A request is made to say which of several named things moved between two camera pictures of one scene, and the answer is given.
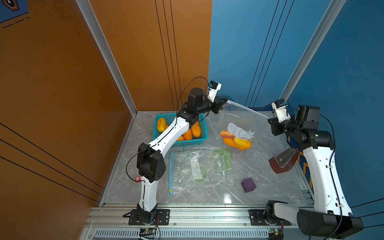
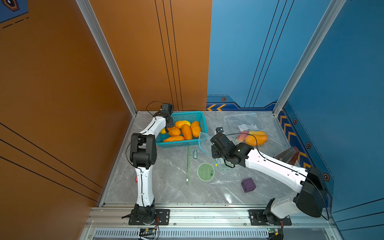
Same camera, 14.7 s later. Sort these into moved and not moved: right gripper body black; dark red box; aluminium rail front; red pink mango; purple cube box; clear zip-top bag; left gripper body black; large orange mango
Moved: large orange mango; right gripper body black; clear zip-top bag; left gripper body black; red pink mango
Not moved: dark red box; purple cube box; aluminium rail front
